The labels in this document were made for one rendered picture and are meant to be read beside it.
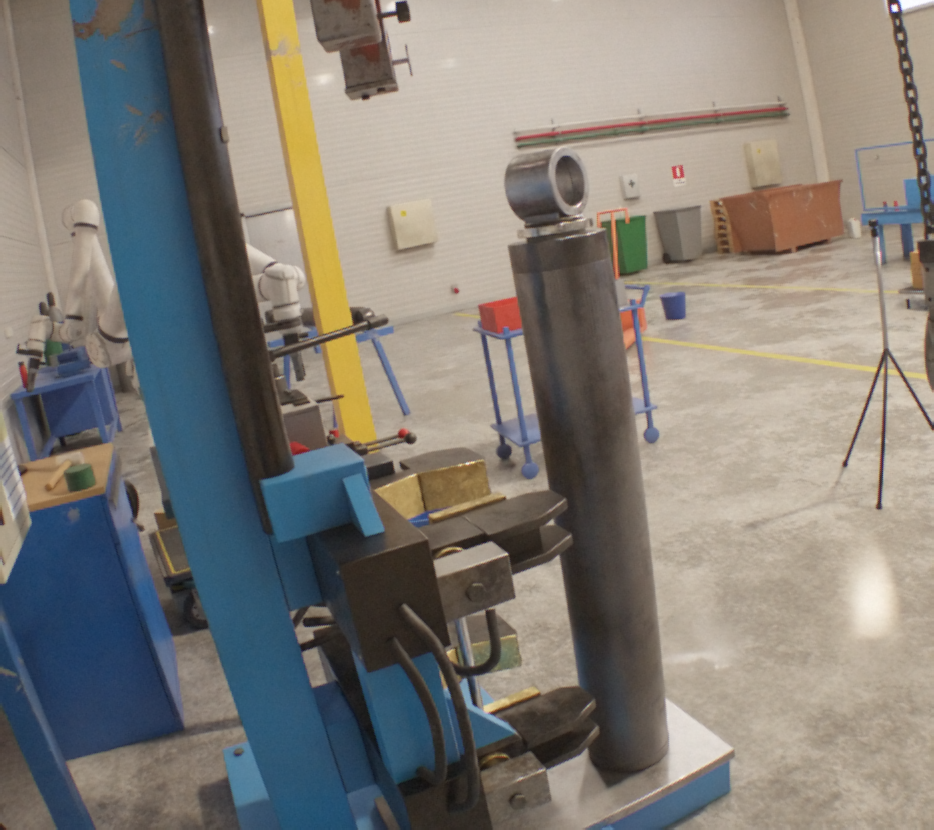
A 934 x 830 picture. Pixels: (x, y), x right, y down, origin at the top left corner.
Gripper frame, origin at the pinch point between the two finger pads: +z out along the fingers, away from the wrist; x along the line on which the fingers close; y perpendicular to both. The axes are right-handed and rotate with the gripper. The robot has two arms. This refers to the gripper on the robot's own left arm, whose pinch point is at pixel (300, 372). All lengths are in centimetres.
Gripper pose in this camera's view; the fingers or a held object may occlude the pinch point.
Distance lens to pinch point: 253.0
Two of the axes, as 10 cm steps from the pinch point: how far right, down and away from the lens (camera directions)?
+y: 9.8, -2.0, 0.9
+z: 1.9, 9.7, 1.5
